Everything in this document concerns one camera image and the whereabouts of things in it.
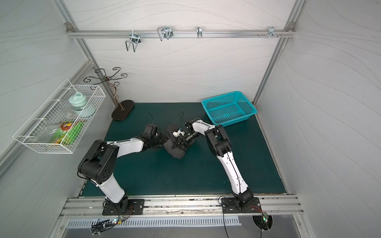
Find dark grey long pants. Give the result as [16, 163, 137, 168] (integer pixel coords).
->
[163, 122, 199, 159]

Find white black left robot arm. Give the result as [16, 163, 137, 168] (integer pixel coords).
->
[77, 124, 168, 214]

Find dark oval stand base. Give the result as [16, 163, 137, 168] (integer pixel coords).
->
[111, 100, 135, 121]

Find teal plastic mesh basket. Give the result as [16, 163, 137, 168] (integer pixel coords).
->
[201, 91, 258, 127]

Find ornate metal hook stand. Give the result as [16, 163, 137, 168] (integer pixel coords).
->
[83, 66, 128, 104]

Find pale green lidded jar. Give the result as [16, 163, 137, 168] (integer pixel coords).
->
[68, 92, 95, 117]

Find green snack packet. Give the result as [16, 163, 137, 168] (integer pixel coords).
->
[49, 122, 83, 145]

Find white vent strip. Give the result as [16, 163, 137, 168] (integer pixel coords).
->
[66, 216, 242, 229]

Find double metal hook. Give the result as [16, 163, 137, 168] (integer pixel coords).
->
[125, 32, 141, 53]

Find small metal hook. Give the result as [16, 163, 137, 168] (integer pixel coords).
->
[196, 26, 202, 39]

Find curved metal hook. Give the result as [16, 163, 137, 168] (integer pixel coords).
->
[157, 26, 174, 41]

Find white wire wall basket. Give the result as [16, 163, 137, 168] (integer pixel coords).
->
[13, 79, 106, 154]

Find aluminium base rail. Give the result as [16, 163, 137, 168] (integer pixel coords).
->
[59, 194, 304, 219]

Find aluminium top rail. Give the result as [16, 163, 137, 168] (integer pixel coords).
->
[66, 29, 296, 39]

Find metal bracket hook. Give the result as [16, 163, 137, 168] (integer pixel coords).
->
[258, 26, 284, 39]

